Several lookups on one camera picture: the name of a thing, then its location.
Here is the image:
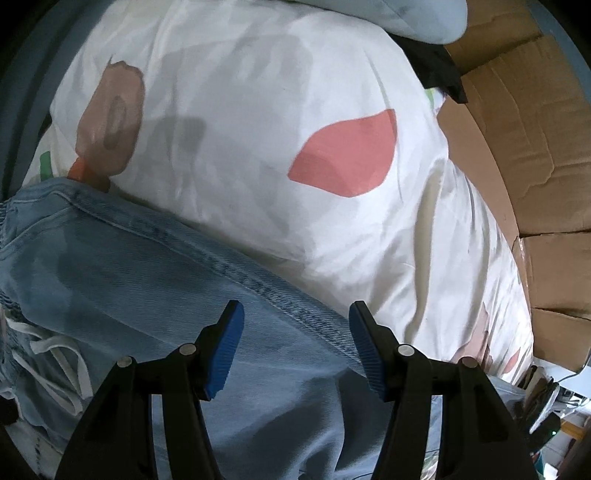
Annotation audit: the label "flattened cardboard box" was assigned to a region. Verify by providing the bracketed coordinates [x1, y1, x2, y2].
[436, 0, 591, 372]

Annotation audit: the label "black cloth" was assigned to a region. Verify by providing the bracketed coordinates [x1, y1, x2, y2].
[397, 34, 468, 104]

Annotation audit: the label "light blue denim pants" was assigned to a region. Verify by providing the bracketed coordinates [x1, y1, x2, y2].
[0, 178, 527, 480]

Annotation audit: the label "cream bear printed blanket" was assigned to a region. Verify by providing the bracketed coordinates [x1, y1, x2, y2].
[23, 0, 536, 384]

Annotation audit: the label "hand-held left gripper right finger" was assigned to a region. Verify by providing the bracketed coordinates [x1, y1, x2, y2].
[348, 300, 541, 480]

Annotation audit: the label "grey neck pillow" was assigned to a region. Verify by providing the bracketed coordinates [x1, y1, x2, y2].
[305, 0, 469, 45]

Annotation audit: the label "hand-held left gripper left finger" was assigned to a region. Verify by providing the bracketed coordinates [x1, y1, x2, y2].
[55, 300, 245, 480]

